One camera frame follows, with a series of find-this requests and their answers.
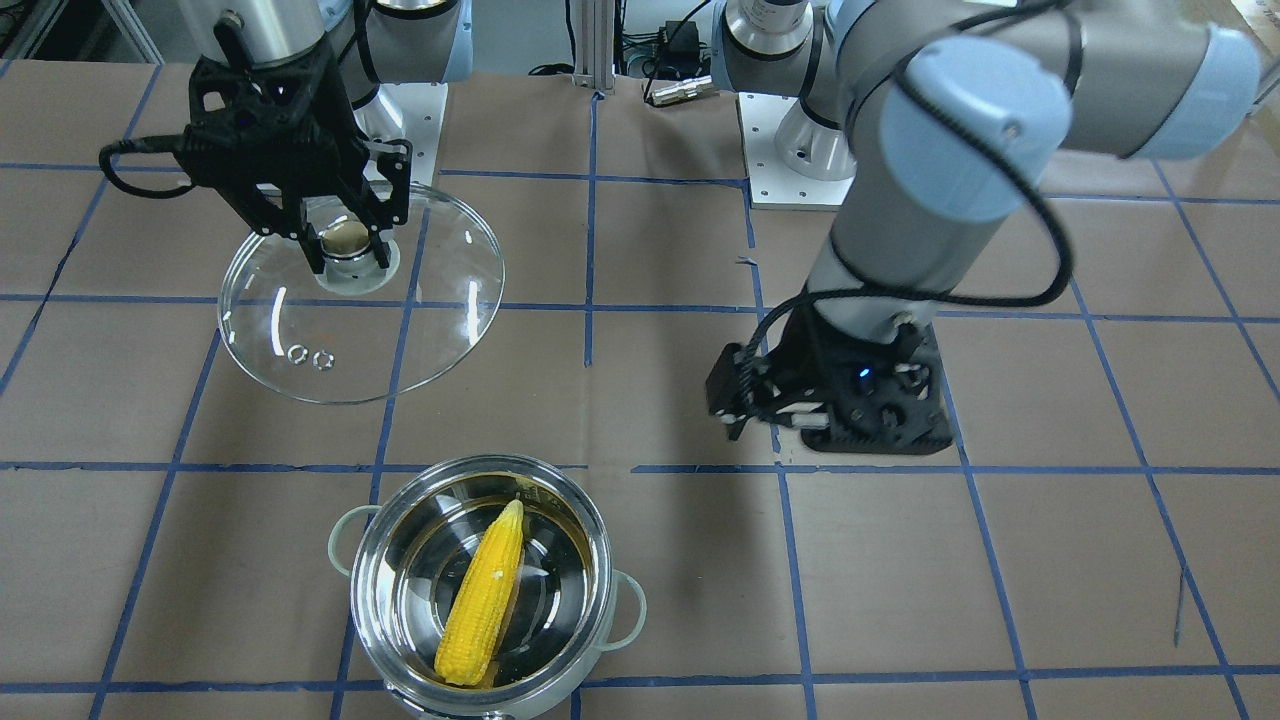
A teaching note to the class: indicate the black power adapter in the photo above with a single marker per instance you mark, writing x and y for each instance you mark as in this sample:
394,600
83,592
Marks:
679,45

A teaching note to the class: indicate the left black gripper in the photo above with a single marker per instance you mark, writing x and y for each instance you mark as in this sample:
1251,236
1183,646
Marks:
803,352

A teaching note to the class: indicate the yellow corn cob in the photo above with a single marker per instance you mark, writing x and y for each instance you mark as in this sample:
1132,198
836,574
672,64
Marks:
474,627

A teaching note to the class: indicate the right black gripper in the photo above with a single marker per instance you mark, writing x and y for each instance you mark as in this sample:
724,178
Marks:
283,158

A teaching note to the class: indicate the glass pot lid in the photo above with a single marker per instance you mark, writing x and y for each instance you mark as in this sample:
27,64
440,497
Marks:
359,332

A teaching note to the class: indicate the aluminium frame post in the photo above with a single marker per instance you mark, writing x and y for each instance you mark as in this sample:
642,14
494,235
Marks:
593,25

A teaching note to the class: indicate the pale green cooking pot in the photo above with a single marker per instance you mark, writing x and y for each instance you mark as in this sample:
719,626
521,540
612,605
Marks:
405,560

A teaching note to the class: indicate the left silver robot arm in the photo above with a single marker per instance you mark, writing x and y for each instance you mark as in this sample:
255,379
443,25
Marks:
952,111

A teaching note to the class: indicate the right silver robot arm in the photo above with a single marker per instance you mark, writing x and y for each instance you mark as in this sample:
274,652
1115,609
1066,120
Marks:
376,42

